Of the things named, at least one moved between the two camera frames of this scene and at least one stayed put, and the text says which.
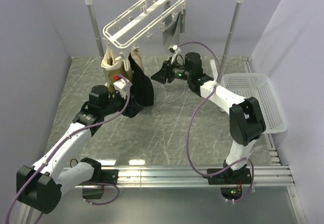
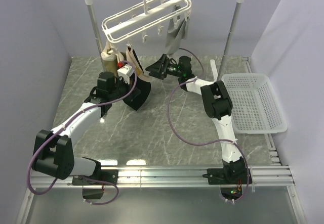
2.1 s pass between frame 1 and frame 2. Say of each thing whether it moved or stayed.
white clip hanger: moved
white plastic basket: stayed
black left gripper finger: moved
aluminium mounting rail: stayed
